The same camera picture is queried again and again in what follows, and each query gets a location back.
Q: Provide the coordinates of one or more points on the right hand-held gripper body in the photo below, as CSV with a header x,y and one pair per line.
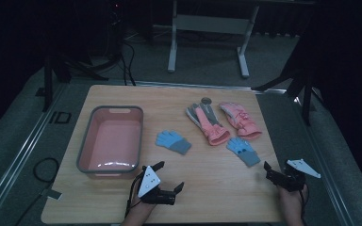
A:
x,y
290,179

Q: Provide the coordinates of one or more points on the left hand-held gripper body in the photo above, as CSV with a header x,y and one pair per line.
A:
x,y
148,183

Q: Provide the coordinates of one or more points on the pink basin with grey rim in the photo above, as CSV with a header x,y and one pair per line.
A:
x,y
113,141

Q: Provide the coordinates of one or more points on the pink glove with grey palm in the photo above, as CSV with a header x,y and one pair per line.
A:
x,y
212,132

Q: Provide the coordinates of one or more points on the person's right hand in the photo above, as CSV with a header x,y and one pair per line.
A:
x,y
292,199

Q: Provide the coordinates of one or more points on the person's left hand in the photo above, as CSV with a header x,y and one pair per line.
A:
x,y
141,205

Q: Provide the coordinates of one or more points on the blue and grey knit glove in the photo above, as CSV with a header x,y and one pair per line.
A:
x,y
172,141
243,152

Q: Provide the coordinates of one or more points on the pink padded glove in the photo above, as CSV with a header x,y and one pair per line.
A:
x,y
242,121

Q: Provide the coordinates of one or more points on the round grey table grommet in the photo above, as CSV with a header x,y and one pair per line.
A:
x,y
206,100

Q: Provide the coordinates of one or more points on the black metal stand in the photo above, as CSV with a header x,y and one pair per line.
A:
x,y
306,94
48,81

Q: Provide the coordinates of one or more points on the grey tape piece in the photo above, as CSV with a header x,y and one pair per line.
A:
x,y
52,194

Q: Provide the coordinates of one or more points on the silver metal floor rail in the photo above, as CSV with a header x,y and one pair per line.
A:
x,y
15,163
323,163

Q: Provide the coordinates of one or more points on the white metal table frame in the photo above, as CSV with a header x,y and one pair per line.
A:
x,y
212,23

